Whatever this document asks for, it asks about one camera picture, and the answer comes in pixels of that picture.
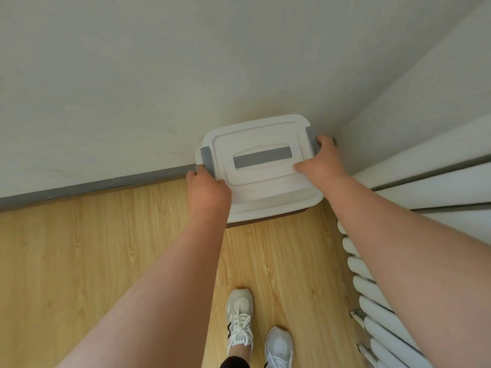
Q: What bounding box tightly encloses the person's right hand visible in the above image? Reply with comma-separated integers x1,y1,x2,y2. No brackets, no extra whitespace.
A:
293,135,356,198

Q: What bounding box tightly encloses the person's left hand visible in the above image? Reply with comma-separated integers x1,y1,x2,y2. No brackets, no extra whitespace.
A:
186,166,232,223

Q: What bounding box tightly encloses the white lidded plastic storage box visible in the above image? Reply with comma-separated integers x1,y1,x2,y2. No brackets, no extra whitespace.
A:
195,114,323,229

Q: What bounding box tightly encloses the person's right forearm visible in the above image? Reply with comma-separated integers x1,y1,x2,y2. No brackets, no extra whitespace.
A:
324,174,491,368

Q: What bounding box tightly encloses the person's left forearm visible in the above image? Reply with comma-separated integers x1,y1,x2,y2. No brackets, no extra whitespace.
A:
57,211,231,368

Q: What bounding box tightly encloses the grey skirting board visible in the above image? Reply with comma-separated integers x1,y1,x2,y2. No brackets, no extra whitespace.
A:
0,163,198,212

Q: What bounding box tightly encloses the person's white left sneaker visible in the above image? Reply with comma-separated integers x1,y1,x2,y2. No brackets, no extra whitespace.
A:
225,288,255,359

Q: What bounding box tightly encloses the person's white sneaker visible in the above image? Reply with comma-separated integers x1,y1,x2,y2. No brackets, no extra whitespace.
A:
264,326,294,368
225,288,255,359

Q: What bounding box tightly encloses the white ribbed radiator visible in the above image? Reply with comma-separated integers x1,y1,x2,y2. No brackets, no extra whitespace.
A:
337,220,435,368

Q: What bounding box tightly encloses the person's white right sneaker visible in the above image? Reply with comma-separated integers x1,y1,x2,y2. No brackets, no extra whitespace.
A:
264,326,294,368

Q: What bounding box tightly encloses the person's black trouser leg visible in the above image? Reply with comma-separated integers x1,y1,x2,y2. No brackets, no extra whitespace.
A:
220,355,251,368

